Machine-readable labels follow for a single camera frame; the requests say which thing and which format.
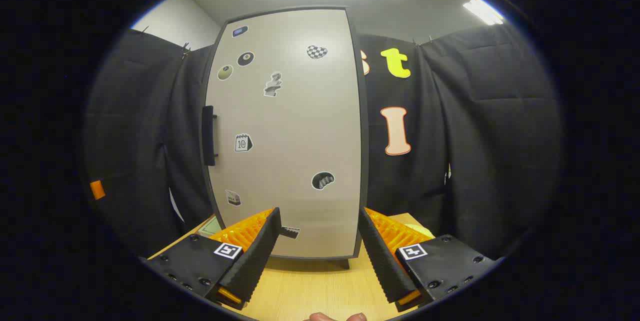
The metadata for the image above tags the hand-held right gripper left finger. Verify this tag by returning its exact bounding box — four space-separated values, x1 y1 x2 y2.
142 207 282 311

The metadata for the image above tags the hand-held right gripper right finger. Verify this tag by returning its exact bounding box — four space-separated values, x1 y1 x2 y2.
358 206 501 313

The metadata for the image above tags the light grey cabinet door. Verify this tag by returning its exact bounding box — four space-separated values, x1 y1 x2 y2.
200 6 370 262

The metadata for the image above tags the black cabinet door handle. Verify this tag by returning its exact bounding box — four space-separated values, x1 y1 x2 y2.
201 105 219 167

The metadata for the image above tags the black backdrop cloth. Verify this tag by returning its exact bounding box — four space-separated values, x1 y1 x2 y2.
82 23 563 262

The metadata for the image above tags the small ceiling light panel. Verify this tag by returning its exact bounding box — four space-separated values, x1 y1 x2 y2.
462 0 505 26

